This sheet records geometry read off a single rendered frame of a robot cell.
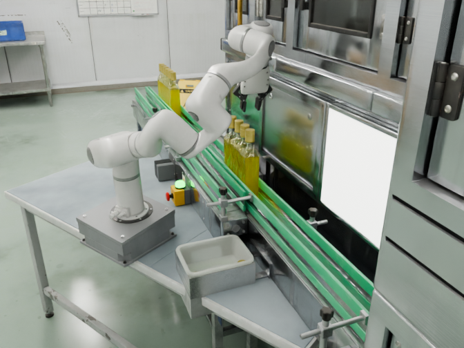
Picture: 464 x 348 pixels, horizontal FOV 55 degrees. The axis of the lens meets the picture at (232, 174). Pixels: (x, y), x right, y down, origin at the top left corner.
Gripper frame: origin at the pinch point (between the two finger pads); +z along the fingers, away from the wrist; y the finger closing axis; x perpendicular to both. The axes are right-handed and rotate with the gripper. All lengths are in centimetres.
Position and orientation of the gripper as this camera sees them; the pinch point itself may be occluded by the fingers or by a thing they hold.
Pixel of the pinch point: (250, 104)
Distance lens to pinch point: 156.0
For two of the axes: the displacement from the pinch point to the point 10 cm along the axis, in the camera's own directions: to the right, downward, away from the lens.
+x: 3.5, 6.0, -7.2
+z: -0.9, 7.8, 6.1
